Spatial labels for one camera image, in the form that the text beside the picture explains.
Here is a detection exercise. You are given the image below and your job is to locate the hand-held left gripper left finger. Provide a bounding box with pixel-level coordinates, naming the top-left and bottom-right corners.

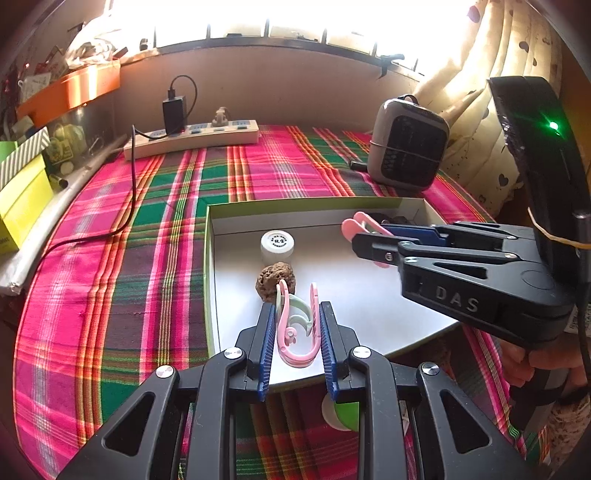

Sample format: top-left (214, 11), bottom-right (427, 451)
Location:
top-left (55, 302), bottom-right (278, 480)

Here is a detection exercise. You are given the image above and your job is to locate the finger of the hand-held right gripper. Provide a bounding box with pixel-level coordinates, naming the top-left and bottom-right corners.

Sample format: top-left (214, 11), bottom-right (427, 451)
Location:
top-left (352, 232), bottom-right (534, 279)
top-left (382, 220), bottom-right (536, 251)

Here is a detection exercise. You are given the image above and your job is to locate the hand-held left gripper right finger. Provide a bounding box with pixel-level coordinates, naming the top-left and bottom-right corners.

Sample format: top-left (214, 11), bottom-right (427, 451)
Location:
top-left (318, 301), bottom-right (527, 480)

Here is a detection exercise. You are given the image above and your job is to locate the pink clothespin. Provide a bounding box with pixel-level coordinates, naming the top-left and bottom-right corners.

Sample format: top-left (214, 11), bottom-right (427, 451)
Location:
top-left (342, 211), bottom-right (398, 269)

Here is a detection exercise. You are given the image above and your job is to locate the pink green plastic hook clip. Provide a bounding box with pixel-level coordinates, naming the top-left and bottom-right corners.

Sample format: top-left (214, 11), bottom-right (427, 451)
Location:
top-left (274, 281), bottom-right (321, 370)

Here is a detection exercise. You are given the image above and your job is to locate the green-edged white cardboard box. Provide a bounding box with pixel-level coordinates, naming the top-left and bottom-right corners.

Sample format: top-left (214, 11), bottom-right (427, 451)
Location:
top-left (203, 196), bottom-right (462, 393)

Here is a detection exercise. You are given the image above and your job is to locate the brown walnut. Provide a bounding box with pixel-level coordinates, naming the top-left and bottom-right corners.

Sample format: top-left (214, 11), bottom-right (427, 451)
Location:
top-left (255, 261), bottom-right (295, 304)

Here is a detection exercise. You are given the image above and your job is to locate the small white jar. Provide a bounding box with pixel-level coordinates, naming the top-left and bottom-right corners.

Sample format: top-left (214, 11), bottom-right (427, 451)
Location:
top-left (260, 229), bottom-right (296, 265)

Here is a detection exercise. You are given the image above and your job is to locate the person's right hand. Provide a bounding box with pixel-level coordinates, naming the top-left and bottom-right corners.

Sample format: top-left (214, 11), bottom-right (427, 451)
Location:
top-left (500, 342), bottom-right (591, 403)

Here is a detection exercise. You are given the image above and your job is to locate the white green round lid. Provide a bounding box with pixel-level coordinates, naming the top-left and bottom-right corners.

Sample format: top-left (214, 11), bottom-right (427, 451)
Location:
top-left (322, 397), bottom-right (361, 432)

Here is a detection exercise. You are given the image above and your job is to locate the small grey heater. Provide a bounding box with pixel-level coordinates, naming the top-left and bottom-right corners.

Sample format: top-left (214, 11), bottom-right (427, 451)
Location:
top-left (367, 95), bottom-right (450, 190)

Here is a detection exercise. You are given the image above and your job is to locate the pink green plaid tablecloth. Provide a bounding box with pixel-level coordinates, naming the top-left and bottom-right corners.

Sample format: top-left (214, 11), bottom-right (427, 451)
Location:
top-left (14, 124), bottom-right (532, 480)

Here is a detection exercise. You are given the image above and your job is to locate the cream heart-print curtain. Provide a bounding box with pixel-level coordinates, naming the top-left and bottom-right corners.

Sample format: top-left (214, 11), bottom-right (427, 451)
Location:
top-left (411, 0), bottom-right (566, 217)

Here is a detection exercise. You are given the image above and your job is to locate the black window clip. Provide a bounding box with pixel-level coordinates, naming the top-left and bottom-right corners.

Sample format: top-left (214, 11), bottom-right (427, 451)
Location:
top-left (378, 53), bottom-right (406, 79)

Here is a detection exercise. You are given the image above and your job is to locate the beige power strip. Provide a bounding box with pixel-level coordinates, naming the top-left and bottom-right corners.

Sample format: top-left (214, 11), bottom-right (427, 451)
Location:
top-left (124, 119), bottom-right (259, 161)

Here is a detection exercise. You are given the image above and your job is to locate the black charger adapter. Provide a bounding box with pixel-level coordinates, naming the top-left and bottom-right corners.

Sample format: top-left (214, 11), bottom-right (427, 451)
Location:
top-left (163, 95), bottom-right (188, 138)

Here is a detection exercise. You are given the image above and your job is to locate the yellow box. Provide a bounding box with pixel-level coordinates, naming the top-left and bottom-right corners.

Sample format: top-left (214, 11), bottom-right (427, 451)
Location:
top-left (0, 159), bottom-right (54, 252)

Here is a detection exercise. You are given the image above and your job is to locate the striped box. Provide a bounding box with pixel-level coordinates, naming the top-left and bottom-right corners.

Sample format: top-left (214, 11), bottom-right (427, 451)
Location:
top-left (0, 128), bottom-right (51, 188)

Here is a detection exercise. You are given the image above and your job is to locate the orange box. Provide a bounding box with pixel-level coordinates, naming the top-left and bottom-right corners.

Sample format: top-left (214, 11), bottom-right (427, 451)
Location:
top-left (16, 62), bottom-right (122, 125)

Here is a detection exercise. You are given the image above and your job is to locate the white crumpled bag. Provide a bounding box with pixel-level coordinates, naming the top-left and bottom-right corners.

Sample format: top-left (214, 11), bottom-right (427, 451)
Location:
top-left (65, 37), bottom-right (127, 70)

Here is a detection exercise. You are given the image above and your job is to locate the thin yellow wire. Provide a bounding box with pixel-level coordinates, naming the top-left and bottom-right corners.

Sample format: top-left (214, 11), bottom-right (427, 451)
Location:
top-left (527, 207), bottom-right (591, 250)

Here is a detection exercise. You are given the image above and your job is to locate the black power strip cable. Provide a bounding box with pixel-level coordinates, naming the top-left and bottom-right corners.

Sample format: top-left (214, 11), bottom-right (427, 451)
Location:
top-left (16, 124), bottom-right (169, 324)

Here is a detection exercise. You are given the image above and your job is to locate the metal window frame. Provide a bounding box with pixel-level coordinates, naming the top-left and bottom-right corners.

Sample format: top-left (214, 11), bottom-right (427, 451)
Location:
top-left (139, 18), bottom-right (423, 77)

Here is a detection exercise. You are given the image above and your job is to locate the black charger cable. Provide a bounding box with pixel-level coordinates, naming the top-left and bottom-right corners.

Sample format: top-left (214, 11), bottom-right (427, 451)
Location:
top-left (167, 75), bottom-right (198, 126)

